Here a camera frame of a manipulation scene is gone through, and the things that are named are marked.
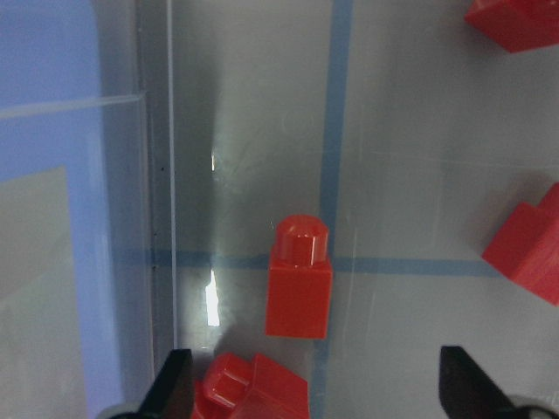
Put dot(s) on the red block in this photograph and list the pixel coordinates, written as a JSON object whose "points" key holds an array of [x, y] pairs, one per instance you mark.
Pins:
{"points": [[516, 26], [300, 279], [525, 248], [260, 388]]}

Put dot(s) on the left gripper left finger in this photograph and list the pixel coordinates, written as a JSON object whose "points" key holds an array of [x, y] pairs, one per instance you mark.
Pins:
{"points": [[172, 394]]}

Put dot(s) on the clear plastic storage box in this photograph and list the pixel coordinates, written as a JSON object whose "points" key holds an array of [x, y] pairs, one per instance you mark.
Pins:
{"points": [[409, 133]]}

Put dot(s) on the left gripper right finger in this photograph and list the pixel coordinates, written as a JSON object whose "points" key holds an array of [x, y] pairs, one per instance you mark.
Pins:
{"points": [[466, 391]]}

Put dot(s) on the red block top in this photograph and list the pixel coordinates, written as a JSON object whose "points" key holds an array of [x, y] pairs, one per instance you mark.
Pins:
{"points": [[516, 26]]}

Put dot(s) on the blue plastic tray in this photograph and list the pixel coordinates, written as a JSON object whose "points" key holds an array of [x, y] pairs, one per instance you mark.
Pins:
{"points": [[75, 338]]}

